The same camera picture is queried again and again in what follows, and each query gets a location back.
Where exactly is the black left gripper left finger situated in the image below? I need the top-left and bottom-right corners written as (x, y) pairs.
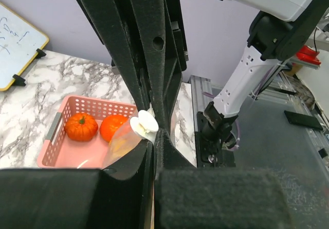
top-left (1, 140), bottom-right (154, 228)

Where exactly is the small whiteboard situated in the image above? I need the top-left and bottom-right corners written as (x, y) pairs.
top-left (1, 4), bottom-right (49, 91)

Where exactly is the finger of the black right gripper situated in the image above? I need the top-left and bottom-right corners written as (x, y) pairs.
top-left (76, 0), bottom-right (150, 110)
top-left (130, 0), bottom-right (182, 130)

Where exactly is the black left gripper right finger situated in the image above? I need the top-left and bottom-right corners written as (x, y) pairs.
top-left (154, 129), bottom-right (293, 228)

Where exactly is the orange pumpkin toy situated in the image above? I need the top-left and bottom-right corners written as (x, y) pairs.
top-left (64, 113), bottom-right (98, 142)

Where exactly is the pink plastic basket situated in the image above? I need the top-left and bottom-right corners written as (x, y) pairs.
top-left (36, 95), bottom-right (178, 168)

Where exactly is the orange tomato toy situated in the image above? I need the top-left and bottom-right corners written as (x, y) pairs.
top-left (99, 114), bottom-right (128, 142)

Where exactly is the clear polka dot zip bag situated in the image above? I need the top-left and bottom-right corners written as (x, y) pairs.
top-left (77, 109), bottom-right (159, 169)

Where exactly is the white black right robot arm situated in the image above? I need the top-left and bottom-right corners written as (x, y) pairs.
top-left (76, 0), bottom-right (328, 142)

